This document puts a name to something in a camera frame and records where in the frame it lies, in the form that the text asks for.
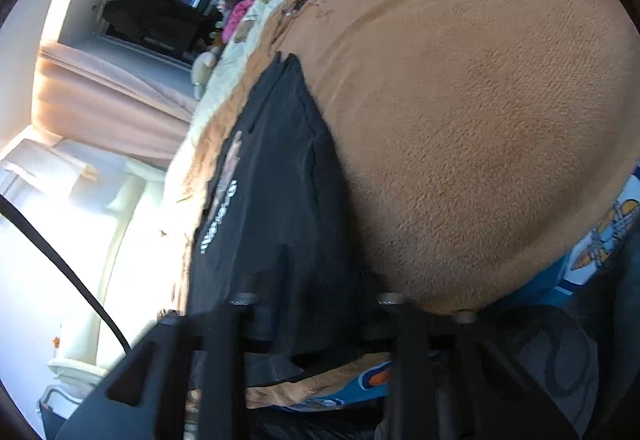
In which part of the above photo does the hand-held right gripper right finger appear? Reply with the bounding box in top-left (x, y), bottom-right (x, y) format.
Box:
top-left (375, 293), bottom-right (583, 440)

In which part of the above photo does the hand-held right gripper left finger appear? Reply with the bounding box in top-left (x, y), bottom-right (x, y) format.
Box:
top-left (55, 293), bottom-right (257, 440)

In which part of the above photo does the black bear-print T-shirt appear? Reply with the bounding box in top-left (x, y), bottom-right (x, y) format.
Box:
top-left (185, 51), bottom-right (391, 381)

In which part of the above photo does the white padded headboard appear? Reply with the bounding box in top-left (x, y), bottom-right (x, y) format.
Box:
top-left (47, 155), bottom-right (166, 381)

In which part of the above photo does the teal printed bed sheet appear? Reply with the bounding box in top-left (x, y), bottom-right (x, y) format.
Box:
top-left (280, 167), bottom-right (640, 413)

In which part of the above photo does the brown fleece blanket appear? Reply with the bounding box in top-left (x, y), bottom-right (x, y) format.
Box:
top-left (165, 0), bottom-right (638, 421)

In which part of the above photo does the cream duvet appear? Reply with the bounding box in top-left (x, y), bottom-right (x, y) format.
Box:
top-left (190, 0), bottom-right (321, 136)

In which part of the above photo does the white hanging shirt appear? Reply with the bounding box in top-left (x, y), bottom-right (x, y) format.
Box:
top-left (0, 140), bottom-right (98, 206)

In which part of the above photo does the pink curtain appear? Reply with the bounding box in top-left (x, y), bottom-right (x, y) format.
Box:
top-left (32, 40), bottom-right (201, 166)

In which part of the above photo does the grey plush toy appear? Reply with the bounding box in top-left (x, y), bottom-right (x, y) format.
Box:
top-left (191, 48), bottom-right (221, 101)

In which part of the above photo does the pink plush toy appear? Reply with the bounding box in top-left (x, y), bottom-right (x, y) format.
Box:
top-left (222, 0), bottom-right (253, 44)

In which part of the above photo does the black hanging coat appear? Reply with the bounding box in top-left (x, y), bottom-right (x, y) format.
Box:
top-left (102, 0), bottom-right (221, 56)

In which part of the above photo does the thick black cable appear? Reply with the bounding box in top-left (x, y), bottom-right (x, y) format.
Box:
top-left (0, 194), bottom-right (132, 353)

